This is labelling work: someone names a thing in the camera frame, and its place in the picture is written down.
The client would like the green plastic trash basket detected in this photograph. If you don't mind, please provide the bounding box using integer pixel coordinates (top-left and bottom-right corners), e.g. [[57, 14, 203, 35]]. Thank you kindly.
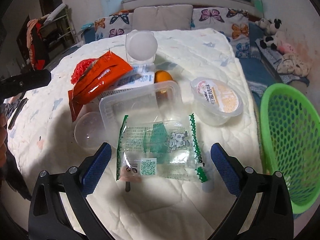
[[260, 83, 319, 214]]

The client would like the red foam fruit net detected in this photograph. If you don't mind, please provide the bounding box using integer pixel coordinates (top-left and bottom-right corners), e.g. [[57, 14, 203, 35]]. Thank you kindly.
[[71, 59, 96, 85]]

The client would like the white quilted table blanket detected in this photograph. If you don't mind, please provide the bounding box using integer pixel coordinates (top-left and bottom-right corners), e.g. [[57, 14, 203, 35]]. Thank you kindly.
[[8, 29, 263, 239]]

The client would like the orange snack wrapper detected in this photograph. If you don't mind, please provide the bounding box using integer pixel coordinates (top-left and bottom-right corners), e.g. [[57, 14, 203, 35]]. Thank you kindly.
[[68, 51, 133, 122]]

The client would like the clear round plastic bowl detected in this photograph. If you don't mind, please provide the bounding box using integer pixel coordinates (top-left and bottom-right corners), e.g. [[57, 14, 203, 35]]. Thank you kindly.
[[74, 112, 106, 151]]

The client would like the pudding cup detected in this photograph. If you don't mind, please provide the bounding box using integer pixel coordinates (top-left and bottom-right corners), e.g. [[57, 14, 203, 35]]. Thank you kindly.
[[190, 77, 243, 126]]

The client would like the left butterfly print pillow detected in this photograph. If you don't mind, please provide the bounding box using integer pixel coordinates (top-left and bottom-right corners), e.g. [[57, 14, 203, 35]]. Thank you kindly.
[[94, 10, 133, 41]]

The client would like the blue sofa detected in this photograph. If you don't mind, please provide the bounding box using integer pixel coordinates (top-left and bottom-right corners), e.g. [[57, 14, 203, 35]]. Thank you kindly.
[[80, 21, 311, 111]]

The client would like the pink plush toy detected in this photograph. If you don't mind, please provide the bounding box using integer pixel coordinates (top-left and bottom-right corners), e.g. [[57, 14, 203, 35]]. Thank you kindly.
[[277, 43, 297, 55]]

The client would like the blue white milk carton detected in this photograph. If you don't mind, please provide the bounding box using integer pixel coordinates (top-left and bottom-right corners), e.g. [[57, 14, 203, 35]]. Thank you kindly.
[[97, 64, 156, 100]]

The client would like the spotted cream cloth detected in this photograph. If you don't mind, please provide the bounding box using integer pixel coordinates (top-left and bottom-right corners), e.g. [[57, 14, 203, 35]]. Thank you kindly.
[[276, 53, 311, 77]]

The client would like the orange peel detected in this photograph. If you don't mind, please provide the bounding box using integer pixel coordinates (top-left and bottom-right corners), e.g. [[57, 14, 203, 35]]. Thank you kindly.
[[154, 70, 174, 98]]

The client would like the butterfly print pillow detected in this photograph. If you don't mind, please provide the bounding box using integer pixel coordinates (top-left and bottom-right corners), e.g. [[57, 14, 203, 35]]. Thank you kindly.
[[94, 10, 133, 41], [191, 7, 251, 59]]

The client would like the right butterfly print pillow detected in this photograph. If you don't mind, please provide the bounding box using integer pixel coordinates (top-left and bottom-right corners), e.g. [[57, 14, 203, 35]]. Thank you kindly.
[[191, 7, 251, 59]]

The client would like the black white plush cow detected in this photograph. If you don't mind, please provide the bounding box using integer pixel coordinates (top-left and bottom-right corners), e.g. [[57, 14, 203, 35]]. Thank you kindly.
[[255, 18, 282, 50]]

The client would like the metal clothes rack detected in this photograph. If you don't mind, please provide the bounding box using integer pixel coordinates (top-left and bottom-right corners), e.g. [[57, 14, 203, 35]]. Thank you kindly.
[[26, 3, 76, 70]]

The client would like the clear rectangular plastic tray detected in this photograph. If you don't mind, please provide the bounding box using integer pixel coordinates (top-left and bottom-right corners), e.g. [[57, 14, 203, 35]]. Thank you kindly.
[[99, 81, 187, 148]]

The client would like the person's left hand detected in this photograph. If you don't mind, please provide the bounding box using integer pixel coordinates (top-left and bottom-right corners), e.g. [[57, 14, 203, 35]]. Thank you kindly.
[[0, 113, 7, 167]]

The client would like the beige sofa cushion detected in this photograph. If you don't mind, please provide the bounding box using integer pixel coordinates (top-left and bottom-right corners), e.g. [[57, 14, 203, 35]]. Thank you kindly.
[[132, 4, 193, 31]]

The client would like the clear green-edged plastic bag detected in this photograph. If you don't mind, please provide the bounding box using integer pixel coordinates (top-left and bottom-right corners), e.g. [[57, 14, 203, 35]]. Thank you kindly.
[[116, 114, 208, 183]]

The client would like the clear bottle with white cap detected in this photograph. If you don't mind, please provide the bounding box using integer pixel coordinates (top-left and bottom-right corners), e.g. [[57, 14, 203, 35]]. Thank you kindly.
[[125, 30, 158, 65]]

